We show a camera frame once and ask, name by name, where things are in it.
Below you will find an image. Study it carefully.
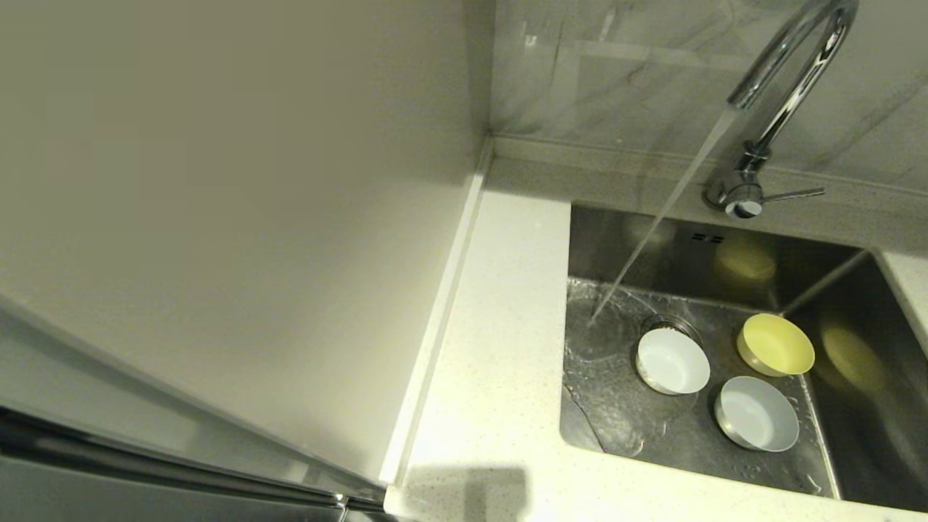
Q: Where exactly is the stainless steel appliance door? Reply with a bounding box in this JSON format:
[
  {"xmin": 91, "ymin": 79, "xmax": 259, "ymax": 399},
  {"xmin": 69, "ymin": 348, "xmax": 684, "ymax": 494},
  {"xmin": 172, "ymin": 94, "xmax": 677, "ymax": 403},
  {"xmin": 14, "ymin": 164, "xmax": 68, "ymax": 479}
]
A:
[{"xmin": 0, "ymin": 296, "xmax": 389, "ymax": 522}]

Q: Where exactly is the chrome gooseneck faucet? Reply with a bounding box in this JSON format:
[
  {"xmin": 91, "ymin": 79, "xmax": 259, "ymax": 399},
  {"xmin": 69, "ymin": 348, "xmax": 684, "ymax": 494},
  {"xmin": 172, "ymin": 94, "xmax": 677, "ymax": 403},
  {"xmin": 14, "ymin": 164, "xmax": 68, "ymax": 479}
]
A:
[{"xmin": 704, "ymin": 0, "xmax": 861, "ymax": 220}]

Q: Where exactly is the round metal drain strainer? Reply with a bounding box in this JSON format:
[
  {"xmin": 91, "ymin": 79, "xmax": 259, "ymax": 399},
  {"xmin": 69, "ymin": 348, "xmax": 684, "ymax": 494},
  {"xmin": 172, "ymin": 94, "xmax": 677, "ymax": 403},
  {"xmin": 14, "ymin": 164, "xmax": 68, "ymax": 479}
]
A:
[{"xmin": 641, "ymin": 312, "xmax": 703, "ymax": 346}]

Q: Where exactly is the white bowl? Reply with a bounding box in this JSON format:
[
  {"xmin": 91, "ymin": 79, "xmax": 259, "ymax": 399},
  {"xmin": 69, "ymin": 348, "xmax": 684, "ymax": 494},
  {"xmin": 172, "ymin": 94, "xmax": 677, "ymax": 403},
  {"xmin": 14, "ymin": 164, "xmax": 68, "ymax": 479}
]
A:
[{"xmin": 635, "ymin": 327, "xmax": 712, "ymax": 397}]

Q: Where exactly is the grey bowl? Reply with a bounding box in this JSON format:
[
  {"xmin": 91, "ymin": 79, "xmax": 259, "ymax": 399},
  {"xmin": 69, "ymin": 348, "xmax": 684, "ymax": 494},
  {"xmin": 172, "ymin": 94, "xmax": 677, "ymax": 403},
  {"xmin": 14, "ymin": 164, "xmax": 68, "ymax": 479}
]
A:
[{"xmin": 713, "ymin": 375, "xmax": 801, "ymax": 453}]

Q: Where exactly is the yellow bowl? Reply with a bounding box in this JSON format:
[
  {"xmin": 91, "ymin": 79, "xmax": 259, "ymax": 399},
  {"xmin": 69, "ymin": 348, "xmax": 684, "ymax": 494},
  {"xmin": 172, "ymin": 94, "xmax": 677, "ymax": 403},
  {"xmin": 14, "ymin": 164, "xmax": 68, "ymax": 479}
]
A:
[{"xmin": 736, "ymin": 312, "xmax": 816, "ymax": 377}]

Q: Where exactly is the stainless steel sink basin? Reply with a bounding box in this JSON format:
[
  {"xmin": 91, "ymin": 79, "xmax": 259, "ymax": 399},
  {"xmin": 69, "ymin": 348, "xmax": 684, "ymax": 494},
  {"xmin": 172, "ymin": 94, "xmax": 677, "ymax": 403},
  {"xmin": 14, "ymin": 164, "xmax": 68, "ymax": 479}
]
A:
[{"xmin": 558, "ymin": 202, "xmax": 928, "ymax": 514}]

